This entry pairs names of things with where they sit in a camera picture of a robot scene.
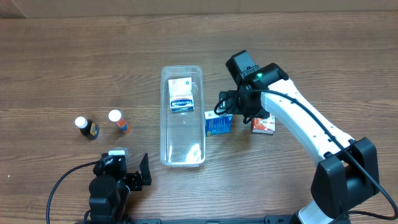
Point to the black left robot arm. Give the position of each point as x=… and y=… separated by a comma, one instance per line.
x=110, y=189

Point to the blue yellow VapoDrops box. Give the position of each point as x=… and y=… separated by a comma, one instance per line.
x=217, y=124

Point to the dark bottle white cap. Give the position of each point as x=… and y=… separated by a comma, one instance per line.
x=88, y=128

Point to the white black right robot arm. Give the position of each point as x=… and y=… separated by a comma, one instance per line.
x=346, y=169

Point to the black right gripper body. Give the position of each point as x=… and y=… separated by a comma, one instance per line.
x=227, y=101

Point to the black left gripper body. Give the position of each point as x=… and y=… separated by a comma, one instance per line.
x=134, y=179

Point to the red orange small box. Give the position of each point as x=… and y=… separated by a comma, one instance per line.
x=263, y=125

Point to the clear plastic container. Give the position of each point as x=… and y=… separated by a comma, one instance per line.
x=182, y=134

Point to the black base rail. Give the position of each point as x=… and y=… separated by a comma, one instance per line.
x=269, y=219

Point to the orange tube white cap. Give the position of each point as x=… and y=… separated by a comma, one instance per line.
x=117, y=117

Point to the white blue Hansaplast box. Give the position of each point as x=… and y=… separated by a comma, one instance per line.
x=181, y=95

